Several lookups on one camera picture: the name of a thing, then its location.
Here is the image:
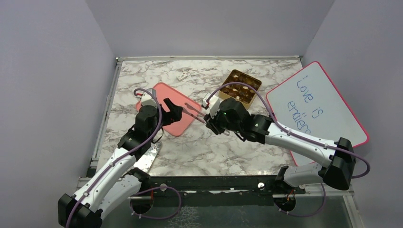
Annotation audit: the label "small white card box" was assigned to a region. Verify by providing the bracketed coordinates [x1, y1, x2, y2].
[177, 73, 191, 81]

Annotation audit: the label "pink silicone tongs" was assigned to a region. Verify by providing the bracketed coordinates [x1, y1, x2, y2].
[182, 102, 205, 124]

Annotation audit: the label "pink plastic tray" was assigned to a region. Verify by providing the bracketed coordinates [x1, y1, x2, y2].
[153, 82, 201, 136]

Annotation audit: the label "pink framed whiteboard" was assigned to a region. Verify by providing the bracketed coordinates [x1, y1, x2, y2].
[266, 61, 369, 147]

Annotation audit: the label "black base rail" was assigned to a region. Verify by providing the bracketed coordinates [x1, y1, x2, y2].
[130, 175, 305, 213]

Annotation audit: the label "gold chocolate tin box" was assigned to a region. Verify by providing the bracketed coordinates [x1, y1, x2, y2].
[218, 69, 262, 110]

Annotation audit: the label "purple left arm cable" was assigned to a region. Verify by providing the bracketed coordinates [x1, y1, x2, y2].
[65, 88, 163, 228]

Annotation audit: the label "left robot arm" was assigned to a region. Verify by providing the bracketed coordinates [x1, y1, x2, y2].
[58, 104, 183, 228]

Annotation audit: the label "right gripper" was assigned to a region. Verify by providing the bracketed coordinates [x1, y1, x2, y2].
[203, 105, 242, 135]

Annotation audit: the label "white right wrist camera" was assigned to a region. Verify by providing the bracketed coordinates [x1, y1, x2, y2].
[201, 93, 220, 117]

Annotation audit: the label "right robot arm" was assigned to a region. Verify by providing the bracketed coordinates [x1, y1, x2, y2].
[202, 96, 355, 193]

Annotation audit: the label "silver tin lid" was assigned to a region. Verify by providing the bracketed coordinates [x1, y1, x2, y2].
[133, 142, 163, 173]

